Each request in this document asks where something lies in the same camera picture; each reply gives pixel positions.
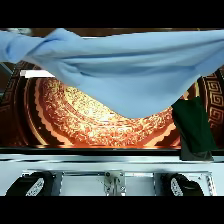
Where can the light blue shirt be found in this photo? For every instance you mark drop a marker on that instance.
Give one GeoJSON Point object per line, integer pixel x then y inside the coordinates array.
{"type": "Point", "coordinates": [133, 73]}

